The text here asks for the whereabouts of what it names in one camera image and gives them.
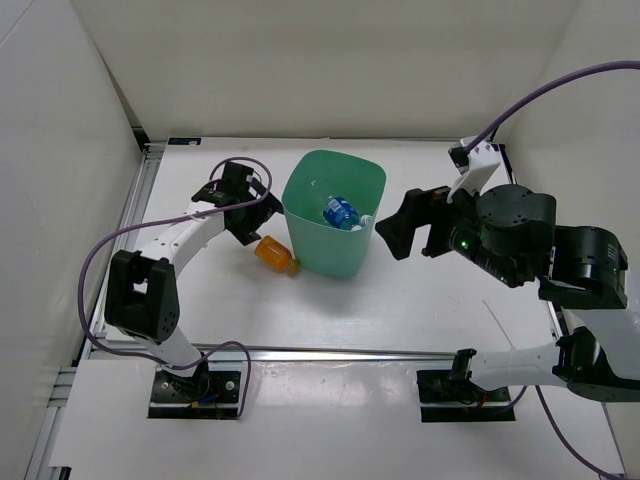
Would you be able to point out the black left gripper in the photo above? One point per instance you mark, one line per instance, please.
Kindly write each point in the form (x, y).
(264, 210)

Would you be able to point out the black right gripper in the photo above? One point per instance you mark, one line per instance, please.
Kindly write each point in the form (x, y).
(422, 209)

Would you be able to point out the orange plastic bottle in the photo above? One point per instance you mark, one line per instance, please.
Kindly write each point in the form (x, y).
(276, 256)

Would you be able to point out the clear bottle white cap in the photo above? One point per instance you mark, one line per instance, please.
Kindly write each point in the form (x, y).
(362, 223)

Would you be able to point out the blue label plastic bottle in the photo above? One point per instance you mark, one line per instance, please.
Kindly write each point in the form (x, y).
(340, 214)

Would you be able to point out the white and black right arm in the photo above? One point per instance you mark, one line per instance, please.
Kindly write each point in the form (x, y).
(509, 232)

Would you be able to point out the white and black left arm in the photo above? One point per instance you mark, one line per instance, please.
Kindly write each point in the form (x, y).
(142, 300)

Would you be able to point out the green plastic bin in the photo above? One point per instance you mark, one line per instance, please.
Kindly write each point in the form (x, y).
(319, 175)

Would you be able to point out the blue sticker label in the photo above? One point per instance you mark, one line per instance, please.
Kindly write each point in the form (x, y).
(184, 141)

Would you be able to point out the aluminium frame rail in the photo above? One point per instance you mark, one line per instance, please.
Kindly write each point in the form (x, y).
(290, 354)

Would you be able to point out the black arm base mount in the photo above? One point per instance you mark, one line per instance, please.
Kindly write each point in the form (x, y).
(210, 394)

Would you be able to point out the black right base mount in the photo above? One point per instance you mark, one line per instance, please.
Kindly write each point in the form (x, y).
(442, 400)

